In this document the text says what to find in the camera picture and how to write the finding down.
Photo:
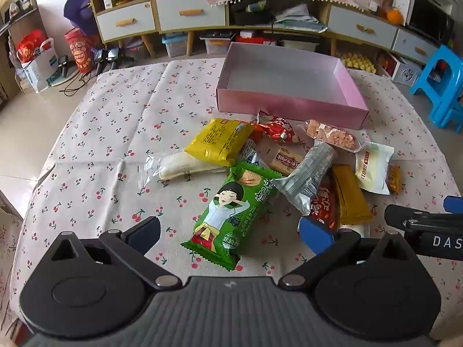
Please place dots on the red and white snack packet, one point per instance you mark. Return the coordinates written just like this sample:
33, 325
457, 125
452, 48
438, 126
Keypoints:
323, 206

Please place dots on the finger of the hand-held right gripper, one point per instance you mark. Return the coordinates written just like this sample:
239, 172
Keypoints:
427, 222
455, 203

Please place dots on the brown biscuit packet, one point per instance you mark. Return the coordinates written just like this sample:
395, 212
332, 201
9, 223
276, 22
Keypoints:
282, 157

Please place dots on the white cake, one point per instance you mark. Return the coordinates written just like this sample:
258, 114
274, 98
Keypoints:
181, 166

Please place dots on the wooden side shelf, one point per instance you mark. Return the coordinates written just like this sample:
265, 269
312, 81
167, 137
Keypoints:
14, 25

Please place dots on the red cartoon gift bag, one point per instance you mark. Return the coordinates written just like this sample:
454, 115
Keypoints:
81, 50

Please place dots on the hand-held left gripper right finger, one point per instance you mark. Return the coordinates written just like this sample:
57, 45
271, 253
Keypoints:
314, 236

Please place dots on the white plastic crate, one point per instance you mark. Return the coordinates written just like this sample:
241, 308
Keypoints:
405, 70

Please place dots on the blue plastic stool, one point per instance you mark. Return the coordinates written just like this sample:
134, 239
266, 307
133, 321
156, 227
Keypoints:
439, 83

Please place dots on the mustard yellow snack packet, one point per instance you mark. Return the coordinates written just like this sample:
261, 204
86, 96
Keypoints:
349, 195

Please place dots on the clear storage box blue lid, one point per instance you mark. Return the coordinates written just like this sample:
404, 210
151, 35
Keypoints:
175, 43

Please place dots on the small orange snack packet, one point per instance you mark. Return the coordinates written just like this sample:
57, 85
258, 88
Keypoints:
395, 180

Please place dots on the cream white snack packet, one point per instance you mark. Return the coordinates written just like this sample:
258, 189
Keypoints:
372, 166

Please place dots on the large clear storage box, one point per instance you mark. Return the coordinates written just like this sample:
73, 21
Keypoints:
300, 45

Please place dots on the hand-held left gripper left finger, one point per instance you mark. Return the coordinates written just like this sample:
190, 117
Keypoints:
144, 233

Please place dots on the cherry print tablecloth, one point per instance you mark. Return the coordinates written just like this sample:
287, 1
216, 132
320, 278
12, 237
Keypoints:
108, 133

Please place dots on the red shopping bag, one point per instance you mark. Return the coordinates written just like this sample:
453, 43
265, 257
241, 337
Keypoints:
30, 47

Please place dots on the black toaster oven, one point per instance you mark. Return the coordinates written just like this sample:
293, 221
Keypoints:
430, 18

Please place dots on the silver snack packet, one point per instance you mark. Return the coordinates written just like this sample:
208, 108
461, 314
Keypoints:
307, 173

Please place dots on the white cabinet drawer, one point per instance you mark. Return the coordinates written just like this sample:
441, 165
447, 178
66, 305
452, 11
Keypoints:
416, 47
361, 25
126, 21
190, 12

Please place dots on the pink cardboard box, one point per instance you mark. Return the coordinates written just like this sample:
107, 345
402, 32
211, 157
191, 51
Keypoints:
282, 76

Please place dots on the green cartoon snack packet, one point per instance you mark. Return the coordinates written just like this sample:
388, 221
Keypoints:
224, 209

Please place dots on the pink nougat clear packet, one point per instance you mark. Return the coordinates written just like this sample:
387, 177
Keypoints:
331, 133

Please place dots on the red cardboard box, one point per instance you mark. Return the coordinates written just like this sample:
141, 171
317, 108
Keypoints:
255, 39

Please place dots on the clear storage box dark lid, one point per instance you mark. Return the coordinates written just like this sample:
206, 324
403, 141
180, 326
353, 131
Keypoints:
217, 41

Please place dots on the red flower print snack packet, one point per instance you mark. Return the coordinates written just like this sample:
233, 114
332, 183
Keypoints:
276, 128

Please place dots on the black bag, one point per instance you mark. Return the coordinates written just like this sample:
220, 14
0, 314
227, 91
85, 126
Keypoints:
251, 16

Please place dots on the white paper shopping bag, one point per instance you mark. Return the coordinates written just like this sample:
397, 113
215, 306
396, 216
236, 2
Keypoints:
39, 72

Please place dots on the yellow egg tray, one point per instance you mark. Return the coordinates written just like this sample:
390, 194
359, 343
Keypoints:
356, 61

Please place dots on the purple hat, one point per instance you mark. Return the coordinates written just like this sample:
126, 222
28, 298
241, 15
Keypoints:
77, 7

